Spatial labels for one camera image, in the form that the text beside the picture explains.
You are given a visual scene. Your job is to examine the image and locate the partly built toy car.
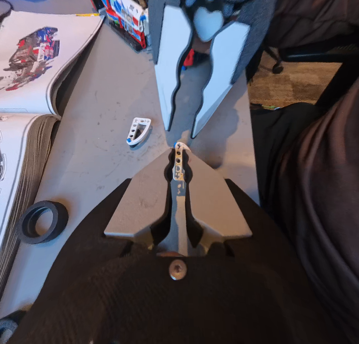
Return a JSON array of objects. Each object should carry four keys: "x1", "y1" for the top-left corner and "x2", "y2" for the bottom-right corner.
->
[{"x1": 84, "y1": 0, "x2": 153, "y2": 52}]

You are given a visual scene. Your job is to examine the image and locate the person's clothed body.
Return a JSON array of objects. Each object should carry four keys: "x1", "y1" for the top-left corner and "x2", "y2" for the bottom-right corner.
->
[{"x1": 250, "y1": 78, "x2": 359, "y2": 344}]

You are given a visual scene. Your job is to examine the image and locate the white curved brick with pin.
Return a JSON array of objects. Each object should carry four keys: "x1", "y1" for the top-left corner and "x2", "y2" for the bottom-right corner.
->
[{"x1": 126, "y1": 117, "x2": 153, "y2": 149}]

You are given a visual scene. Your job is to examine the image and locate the black chair base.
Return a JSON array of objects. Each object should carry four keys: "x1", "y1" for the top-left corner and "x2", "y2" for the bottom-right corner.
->
[{"x1": 264, "y1": 45, "x2": 284, "y2": 75}]

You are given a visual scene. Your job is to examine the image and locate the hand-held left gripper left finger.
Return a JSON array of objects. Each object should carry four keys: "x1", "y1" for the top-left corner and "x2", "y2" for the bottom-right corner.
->
[{"x1": 104, "y1": 149, "x2": 173, "y2": 249}]

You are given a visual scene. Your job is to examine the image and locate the black cable with green tip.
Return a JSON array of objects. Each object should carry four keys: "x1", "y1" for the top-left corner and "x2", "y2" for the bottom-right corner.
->
[{"x1": 250, "y1": 103, "x2": 282, "y2": 111}]

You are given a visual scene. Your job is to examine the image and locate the grey desk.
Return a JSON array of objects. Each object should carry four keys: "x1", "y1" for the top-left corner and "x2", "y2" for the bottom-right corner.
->
[{"x1": 0, "y1": 0, "x2": 260, "y2": 322}]

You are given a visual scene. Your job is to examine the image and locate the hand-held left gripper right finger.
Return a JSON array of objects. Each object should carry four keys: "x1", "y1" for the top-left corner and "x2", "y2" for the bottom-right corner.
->
[{"x1": 184, "y1": 150, "x2": 253, "y2": 250}]

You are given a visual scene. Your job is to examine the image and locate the person's right forearm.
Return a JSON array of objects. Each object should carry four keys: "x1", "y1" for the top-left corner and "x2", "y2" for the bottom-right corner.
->
[{"x1": 266, "y1": 0, "x2": 359, "y2": 51}]

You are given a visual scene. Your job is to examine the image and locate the black cable loop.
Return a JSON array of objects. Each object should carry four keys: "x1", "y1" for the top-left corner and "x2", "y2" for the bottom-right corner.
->
[{"x1": 0, "y1": 0, "x2": 14, "y2": 23}]

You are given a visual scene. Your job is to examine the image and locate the open instruction booklet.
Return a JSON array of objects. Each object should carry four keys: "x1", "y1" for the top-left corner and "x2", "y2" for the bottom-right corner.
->
[{"x1": 0, "y1": 10, "x2": 105, "y2": 294}]

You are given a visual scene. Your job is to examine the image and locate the plain white curved brick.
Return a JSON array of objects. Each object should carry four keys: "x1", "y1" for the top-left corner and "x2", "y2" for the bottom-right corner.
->
[{"x1": 172, "y1": 142, "x2": 192, "y2": 182}]

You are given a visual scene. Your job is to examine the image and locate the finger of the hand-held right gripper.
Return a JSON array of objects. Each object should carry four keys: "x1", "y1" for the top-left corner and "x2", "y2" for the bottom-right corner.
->
[
  {"x1": 154, "y1": 5, "x2": 194, "y2": 132},
  {"x1": 191, "y1": 21, "x2": 251, "y2": 139}
]

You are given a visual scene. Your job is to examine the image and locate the black toy tyre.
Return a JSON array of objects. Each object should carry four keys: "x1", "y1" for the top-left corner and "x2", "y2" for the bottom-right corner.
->
[
  {"x1": 0, "y1": 317, "x2": 18, "y2": 344},
  {"x1": 15, "y1": 200, "x2": 69, "y2": 245}
]

